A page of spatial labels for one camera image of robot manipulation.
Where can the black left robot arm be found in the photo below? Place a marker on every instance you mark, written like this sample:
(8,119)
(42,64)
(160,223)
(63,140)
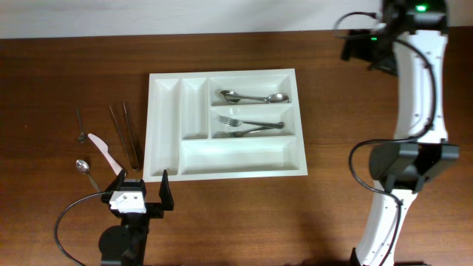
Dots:
(125,244)

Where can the large steel spoon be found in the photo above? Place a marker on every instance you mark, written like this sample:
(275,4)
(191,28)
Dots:
(233,97)
(278,98)

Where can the pink plastic knife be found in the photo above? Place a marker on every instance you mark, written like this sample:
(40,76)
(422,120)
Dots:
(104,149)

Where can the small dark teaspoon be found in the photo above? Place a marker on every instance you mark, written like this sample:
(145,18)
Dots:
(82,136)

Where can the small steel spoon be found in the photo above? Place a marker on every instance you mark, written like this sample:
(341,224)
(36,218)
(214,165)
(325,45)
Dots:
(83,167)

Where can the white plastic cutlery tray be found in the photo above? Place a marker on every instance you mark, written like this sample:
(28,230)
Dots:
(223,125)

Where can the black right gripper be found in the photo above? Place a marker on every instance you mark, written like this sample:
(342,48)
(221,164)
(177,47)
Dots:
(355,46)

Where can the steel tongs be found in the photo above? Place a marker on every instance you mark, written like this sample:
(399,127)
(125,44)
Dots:
(130,143)

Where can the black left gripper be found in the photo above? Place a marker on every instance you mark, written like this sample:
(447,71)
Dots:
(156,211)

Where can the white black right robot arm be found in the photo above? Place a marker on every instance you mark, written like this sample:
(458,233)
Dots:
(409,42)

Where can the steel fork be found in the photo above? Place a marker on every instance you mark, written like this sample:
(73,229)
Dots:
(235,123)
(238,134)

